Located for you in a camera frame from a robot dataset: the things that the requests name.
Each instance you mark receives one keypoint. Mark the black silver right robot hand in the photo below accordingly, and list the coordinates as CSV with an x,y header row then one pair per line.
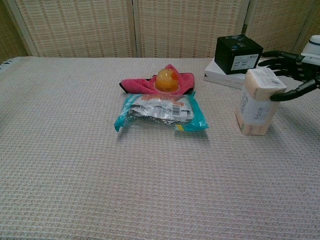
x,y
287,63

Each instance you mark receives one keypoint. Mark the pink wipes packet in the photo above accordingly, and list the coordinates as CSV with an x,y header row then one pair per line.
x,y
255,110

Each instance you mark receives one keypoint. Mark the black cube box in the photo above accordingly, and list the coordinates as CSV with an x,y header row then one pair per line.
x,y
232,52

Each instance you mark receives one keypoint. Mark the flat white box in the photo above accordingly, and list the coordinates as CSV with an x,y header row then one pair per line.
x,y
217,75

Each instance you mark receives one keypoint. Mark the orange jelly cup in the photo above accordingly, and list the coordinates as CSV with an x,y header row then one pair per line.
x,y
166,81

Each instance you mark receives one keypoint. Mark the teal silver snack bag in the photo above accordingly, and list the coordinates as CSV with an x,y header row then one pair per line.
x,y
160,112

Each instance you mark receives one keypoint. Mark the pink cloth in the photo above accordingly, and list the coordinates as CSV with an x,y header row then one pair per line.
x,y
137,83

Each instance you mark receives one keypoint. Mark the woven beige tablecloth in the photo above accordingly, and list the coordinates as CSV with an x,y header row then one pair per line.
x,y
100,162

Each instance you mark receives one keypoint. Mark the bamboo folding screen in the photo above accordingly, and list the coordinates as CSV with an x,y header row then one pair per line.
x,y
75,27

